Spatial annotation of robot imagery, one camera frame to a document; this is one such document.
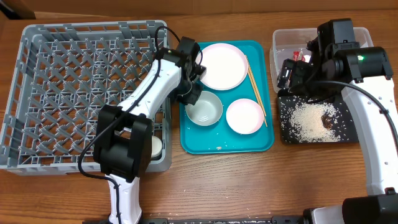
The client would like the red snack wrapper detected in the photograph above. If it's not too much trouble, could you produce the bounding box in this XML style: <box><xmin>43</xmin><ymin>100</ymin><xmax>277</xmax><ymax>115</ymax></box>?
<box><xmin>293</xmin><ymin>50</ymin><xmax>305</xmax><ymax>61</ymax></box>

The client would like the grey round bowl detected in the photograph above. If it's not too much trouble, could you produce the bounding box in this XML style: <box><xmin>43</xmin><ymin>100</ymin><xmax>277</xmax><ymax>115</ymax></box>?
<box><xmin>185</xmin><ymin>91</ymin><xmax>223</xmax><ymax>126</ymax></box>

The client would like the large white round plate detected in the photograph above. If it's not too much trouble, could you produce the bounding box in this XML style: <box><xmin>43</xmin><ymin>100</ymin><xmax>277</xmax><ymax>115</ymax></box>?
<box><xmin>197</xmin><ymin>43</ymin><xmax>248</xmax><ymax>90</ymax></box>

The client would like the wooden chopstick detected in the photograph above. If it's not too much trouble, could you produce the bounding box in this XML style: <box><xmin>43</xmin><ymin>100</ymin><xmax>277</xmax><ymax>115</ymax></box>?
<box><xmin>248</xmin><ymin>64</ymin><xmax>267</xmax><ymax>117</ymax></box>
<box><xmin>246</xmin><ymin>56</ymin><xmax>268</xmax><ymax>127</ymax></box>

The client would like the pink bowl with food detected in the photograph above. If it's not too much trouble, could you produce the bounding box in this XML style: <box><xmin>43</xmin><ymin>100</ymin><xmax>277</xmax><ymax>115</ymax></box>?
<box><xmin>226</xmin><ymin>98</ymin><xmax>264</xmax><ymax>134</ymax></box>

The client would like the small white cup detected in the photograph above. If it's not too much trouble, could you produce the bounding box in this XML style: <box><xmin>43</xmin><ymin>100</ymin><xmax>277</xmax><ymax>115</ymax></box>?
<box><xmin>151</xmin><ymin>136</ymin><xmax>163</xmax><ymax>160</ymax></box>

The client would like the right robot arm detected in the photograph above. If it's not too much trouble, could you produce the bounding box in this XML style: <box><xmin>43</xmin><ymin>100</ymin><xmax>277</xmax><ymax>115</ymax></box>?
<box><xmin>278</xmin><ymin>47</ymin><xmax>397</xmax><ymax>223</ymax></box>

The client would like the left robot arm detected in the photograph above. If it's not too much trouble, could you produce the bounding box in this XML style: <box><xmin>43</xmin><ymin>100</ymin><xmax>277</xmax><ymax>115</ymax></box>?
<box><xmin>93</xmin><ymin>44</ymin><xmax>206</xmax><ymax>223</ymax></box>

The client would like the clear plastic waste bin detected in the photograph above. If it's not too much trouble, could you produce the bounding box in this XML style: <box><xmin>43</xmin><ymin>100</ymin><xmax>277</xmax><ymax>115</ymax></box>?
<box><xmin>269</xmin><ymin>27</ymin><xmax>374</xmax><ymax>93</ymax></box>

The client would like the spilled rice pile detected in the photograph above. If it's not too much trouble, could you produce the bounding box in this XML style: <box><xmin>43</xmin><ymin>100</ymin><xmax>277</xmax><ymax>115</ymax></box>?
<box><xmin>279</xmin><ymin>95</ymin><xmax>349</xmax><ymax>143</ymax></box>

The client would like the teal plastic serving tray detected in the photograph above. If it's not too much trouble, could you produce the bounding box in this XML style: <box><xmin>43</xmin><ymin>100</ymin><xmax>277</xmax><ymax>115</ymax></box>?
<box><xmin>180</xmin><ymin>40</ymin><xmax>274</xmax><ymax>154</ymax></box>

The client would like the black rectangular tray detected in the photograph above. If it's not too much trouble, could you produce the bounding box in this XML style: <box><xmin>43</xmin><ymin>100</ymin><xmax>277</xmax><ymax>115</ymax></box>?
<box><xmin>277</xmin><ymin>88</ymin><xmax>361</xmax><ymax>144</ymax></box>

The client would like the brown food lump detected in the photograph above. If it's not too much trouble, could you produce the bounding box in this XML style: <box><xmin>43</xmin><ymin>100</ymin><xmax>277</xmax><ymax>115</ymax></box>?
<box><xmin>321</xmin><ymin>114</ymin><xmax>333</xmax><ymax>129</ymax></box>

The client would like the grey plastic dish rack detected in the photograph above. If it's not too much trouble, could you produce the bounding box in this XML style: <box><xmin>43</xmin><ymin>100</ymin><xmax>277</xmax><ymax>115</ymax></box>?
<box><xmin>1</xmin><ymin>20</ymin><xmax>169</xmax><ymax>175</ymax></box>

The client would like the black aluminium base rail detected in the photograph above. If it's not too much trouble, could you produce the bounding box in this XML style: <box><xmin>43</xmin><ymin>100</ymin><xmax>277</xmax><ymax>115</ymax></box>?
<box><xmin>82</xmin><ymin>214</ymin><xmax>312</xmax><ymax>224</ymax></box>

